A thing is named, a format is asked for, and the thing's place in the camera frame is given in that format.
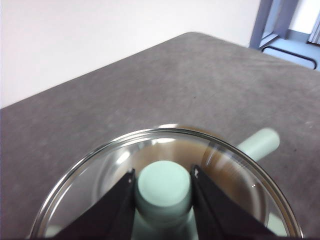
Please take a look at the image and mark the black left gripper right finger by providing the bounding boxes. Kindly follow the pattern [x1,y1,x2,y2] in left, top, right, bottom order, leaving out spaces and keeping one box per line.
[190,163,278,240]

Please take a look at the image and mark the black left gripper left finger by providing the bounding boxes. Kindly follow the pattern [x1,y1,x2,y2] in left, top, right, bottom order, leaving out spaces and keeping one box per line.
[53,168,138,240]

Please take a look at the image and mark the glass lid with green knob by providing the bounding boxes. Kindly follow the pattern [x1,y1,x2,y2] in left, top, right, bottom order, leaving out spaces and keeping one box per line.
[28,123,305,240]

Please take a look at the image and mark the white vertical blinds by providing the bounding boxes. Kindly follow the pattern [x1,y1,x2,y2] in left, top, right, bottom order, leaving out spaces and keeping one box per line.
[306,21,320,46]

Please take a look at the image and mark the green steamer pot with handle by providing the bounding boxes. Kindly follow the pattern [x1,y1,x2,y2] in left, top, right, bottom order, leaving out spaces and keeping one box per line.
[236,127,281,162]

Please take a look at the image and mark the black metal tube frame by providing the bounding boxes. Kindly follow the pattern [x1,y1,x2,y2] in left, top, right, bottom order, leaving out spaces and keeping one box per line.
[261,44,318,71]

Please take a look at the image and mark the blue-grey door frame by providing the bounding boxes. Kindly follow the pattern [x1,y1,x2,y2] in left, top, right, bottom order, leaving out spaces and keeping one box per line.
[249,0,295,50]

